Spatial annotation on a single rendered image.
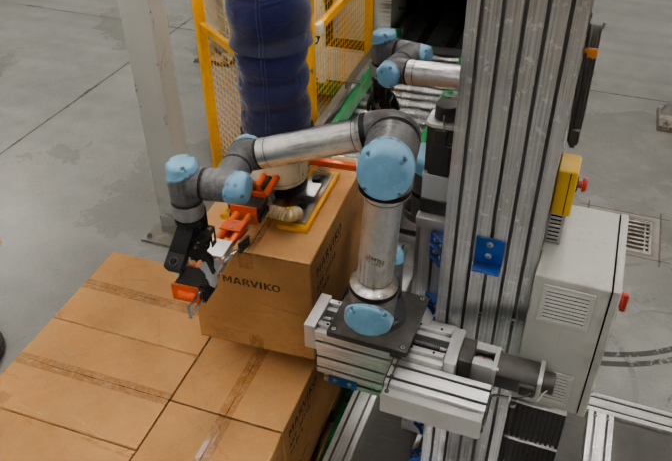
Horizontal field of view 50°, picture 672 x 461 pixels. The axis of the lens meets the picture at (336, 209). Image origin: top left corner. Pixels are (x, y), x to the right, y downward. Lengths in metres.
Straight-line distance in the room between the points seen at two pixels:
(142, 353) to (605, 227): 1.58
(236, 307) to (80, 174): 2.52
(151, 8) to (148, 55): 0.22
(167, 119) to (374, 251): 2.13
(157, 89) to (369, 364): 1.93
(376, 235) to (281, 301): 0.72
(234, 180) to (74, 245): 2.55
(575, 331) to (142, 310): 1.57
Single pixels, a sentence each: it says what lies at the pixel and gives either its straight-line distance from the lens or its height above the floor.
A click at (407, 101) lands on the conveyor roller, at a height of 0.55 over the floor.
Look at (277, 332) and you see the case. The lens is 2.33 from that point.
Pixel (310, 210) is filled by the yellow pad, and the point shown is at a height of 1.09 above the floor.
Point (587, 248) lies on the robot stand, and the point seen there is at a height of 1.23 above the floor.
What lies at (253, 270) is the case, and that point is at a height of 1.00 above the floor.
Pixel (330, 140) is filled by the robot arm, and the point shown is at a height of 1.59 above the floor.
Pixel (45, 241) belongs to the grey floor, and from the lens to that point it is 4.19.
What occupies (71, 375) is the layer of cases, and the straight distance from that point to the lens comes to 2.65.
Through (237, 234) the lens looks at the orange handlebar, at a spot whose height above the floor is 1.21.
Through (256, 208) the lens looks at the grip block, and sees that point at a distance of 2.06.
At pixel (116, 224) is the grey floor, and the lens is 4.18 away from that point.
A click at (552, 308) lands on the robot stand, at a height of 1.14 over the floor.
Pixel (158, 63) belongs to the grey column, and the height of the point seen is 1.02.
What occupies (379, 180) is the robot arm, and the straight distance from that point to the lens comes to 1.46.
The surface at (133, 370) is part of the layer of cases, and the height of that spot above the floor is 0.54.
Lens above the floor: 2.43
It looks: 36 degrees down
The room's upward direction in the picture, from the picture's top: 1 degrees counter-clockwise
